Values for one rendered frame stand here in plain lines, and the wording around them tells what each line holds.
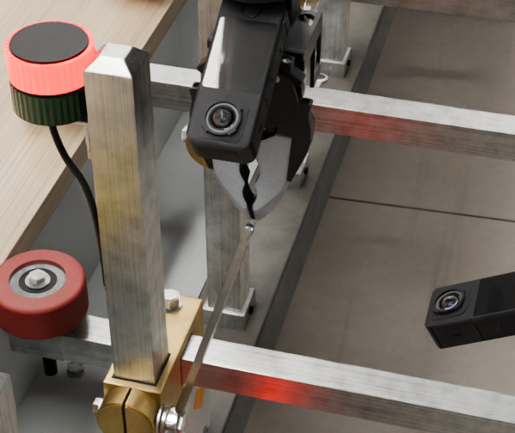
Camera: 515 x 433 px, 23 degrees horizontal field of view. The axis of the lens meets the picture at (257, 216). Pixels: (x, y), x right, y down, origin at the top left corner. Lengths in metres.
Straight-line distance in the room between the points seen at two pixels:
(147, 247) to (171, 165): 0.74
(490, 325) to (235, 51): 0.28
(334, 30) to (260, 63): 0.82
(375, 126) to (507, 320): 0.30
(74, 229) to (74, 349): 0.35
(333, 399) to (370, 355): 1.24
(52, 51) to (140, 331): 0.24
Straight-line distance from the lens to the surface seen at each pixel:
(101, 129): 0.86
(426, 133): 1.15
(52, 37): 0.86
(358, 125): 1.16
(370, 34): 1.78
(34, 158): 1.21
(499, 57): 3.12
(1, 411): 0.71
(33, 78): 0.84
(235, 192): 0.94
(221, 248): 1.23
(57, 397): 1.36
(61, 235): 1.38
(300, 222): 1.43
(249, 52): 0.84
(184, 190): 1.61
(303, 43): 0.89
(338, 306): 2.36
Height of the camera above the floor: 1.60
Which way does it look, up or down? 39 degrees down
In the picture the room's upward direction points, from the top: straight up
